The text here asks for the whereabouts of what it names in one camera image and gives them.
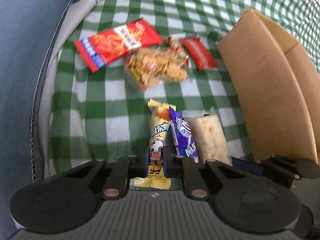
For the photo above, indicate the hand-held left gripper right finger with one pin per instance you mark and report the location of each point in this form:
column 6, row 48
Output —
column 169, row 163

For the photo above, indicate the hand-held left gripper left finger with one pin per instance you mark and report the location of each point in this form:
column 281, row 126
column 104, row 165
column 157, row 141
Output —
column 143, row 163

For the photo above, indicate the purple snack packet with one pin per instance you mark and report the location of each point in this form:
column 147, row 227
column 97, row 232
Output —
column 183, row 137

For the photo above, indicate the brown cardboard box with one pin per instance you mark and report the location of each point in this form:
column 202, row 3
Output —
column 262, row 87

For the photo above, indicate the green checked cloth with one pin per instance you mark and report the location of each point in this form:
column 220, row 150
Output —
column 112, row 110

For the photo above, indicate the blue sofa cushion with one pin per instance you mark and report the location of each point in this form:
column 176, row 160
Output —
column 20, row 80

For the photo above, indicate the yellow cartoon snack packet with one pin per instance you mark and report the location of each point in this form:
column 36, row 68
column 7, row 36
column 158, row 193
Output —
column 157, row 130

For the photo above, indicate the clear rice cracker packet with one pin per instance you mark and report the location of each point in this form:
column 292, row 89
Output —
column 210, row 135

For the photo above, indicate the small red snack packet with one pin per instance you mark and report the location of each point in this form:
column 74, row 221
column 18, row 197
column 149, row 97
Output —
column 200, row 53

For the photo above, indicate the large red snack packet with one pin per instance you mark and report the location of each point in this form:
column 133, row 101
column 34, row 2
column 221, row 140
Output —
column 112, row 45

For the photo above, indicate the grey zippered cushion cover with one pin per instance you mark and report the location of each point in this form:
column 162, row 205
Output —
column 50, row 67

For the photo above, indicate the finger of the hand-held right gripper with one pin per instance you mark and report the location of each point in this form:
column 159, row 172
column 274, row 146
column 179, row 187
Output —
column 246, row 167

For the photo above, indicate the clear peanut snack bag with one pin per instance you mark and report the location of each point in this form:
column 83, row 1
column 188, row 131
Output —
column 160, row 67

